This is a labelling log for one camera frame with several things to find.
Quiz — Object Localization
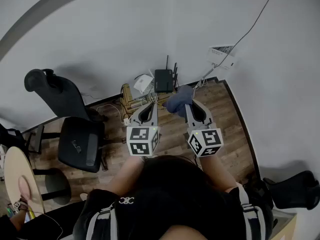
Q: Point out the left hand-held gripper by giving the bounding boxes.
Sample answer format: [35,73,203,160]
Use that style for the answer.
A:
[126,102,161,157]

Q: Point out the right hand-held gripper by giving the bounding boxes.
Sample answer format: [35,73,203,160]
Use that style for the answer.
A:
[184,99,224,158]

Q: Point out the blue cloth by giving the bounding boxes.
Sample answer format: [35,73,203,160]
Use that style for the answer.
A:
[165,85,194,115]

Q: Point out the black router with antennas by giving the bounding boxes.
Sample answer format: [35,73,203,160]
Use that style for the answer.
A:
[153,55,180,94]

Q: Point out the person's right forearm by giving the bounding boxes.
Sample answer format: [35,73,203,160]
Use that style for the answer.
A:
[198,155,238,194]

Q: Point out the person's left forearm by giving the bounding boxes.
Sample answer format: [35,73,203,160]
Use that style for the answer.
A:
[107,155,146,197]

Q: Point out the white router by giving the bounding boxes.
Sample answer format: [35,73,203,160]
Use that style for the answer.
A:
[133,73,155,95]

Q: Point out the brown cardboard box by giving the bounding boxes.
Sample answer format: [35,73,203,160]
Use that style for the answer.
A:
[121,83,141,110]

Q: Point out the black office chair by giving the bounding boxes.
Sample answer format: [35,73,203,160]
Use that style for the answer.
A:
[24,68,110,174]

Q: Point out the person's black shirt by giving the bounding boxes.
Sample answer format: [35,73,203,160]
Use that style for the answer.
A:
[72,183,275,240]

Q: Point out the round wooden table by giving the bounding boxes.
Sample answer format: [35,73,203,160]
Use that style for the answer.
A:
[3,146,72,217]

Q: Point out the thin white network cables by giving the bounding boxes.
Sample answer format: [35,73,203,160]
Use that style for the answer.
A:
[144,93,160,104]

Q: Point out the white cable bundle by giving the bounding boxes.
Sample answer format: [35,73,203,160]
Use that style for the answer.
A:
[192,76,209,98]

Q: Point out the looped white cable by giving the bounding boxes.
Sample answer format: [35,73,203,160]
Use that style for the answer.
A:
[96,103,126,125]

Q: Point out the white wall box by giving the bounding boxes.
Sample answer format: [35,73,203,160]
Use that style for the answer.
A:
[206,44,238,71]

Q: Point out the grey wall cable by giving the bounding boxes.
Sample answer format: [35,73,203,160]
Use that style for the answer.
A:
[213,0,279,69]

